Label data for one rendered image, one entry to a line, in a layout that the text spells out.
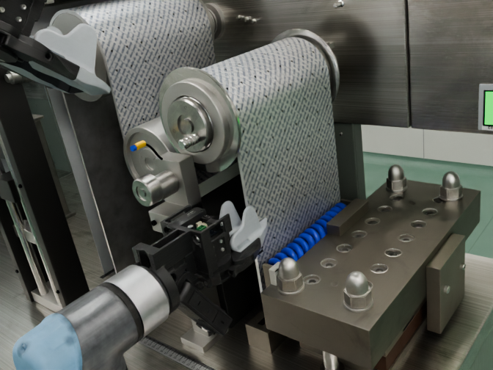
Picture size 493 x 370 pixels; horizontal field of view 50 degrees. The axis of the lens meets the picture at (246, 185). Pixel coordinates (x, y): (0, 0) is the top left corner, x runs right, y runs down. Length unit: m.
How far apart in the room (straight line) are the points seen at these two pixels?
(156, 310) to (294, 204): 0.31
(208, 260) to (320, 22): 0.49
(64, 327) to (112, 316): 0.05
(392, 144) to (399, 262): 2.97
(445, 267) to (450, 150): 2.80
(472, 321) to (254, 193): 0.38
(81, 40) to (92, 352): 0.30
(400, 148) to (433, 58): 2.83
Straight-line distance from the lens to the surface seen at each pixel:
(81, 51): 0.54
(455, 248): 0.81
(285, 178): 0.77
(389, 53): 0.89
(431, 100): 0.89
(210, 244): 0.62
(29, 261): 1.04
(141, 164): 0.84
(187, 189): 0.73
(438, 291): 0.78
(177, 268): 0.63
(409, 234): 0.82
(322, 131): 0.85
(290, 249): 0.78
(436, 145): 3.58
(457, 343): 0.83
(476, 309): 0.89
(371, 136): 3.75
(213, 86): 0.67
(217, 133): 0.68
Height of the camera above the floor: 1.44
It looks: 23 degrees down
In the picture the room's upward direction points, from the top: 10 degrees counter-clockwise
